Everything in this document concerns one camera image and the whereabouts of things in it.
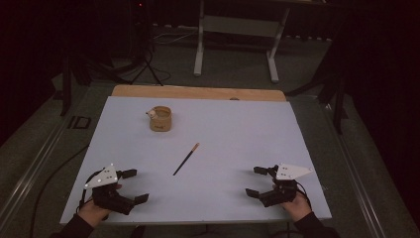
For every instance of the person's left hand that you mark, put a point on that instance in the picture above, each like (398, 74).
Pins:
(90, 213)

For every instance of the white metal desk frame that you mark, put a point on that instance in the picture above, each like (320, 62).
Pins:
(237, 29)

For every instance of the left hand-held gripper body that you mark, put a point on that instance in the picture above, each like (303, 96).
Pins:
(109, 197)

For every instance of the black tripod stand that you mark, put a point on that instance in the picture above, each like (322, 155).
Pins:
(145, 56)

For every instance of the tan ceramic cup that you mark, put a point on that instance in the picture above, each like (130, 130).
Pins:
(160, 119)

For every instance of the white board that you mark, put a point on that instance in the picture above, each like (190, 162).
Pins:
(214, 139)

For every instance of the black metal stand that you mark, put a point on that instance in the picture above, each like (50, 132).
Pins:
(336, 102)
(66, 86)

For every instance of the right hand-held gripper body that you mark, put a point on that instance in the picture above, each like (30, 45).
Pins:
(280, 193)

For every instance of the person's right hand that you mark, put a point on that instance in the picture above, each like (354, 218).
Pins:
(297, 207)

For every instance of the wooden table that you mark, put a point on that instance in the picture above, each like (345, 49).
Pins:
(198, 92)

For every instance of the black chopstick with orange tip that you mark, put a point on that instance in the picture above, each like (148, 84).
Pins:
(186, 159)

